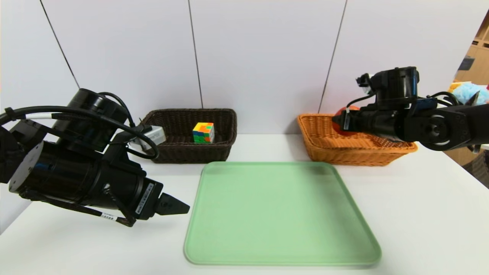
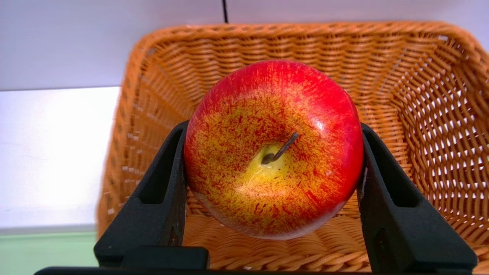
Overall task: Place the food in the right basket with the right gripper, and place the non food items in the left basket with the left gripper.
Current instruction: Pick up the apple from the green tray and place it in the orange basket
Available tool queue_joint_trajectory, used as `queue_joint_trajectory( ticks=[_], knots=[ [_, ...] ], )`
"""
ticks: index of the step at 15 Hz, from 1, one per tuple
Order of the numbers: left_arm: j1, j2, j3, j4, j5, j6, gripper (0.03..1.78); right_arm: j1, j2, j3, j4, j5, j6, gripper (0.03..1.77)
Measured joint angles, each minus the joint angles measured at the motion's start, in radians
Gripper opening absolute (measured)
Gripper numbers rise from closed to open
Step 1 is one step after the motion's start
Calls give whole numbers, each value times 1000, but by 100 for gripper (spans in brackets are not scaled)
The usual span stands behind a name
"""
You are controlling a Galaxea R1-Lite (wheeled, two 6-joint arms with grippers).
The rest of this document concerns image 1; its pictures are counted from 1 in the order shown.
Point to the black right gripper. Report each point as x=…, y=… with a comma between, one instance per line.
x=345, y=120

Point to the yellow orange toy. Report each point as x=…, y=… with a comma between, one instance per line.
x=452, y=87

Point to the colourful puzzle cube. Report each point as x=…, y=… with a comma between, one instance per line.
x=203, y=133

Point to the red apple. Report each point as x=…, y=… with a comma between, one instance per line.
x=345, y=133

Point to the dark brown wicker basket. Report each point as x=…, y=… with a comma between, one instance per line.
x=179, y=152

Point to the dark mesh chair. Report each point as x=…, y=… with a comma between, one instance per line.
x=479, y=170

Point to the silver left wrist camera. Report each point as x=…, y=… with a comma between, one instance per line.
x=153, y=134

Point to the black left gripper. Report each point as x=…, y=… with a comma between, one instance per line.
x=148, y=201

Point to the wooden cabinet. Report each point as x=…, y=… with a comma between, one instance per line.
x=477, y=57

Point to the black cone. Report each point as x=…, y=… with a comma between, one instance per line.
x=475, y=99

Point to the light green plastic tray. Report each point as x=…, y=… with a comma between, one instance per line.
x=275, y=229

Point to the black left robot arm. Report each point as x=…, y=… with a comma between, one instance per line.
x=11, y=156

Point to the light blue plush toy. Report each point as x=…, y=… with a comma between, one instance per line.
x=468, y=91

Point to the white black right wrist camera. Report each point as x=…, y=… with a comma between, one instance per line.
x=365, y=81

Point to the dark grey box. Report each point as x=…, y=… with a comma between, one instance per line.
x=465, y=64

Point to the orange wicker basket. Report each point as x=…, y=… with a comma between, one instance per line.
x=344, y=152

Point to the black left camera bracket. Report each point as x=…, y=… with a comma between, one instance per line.
x=120, y=160

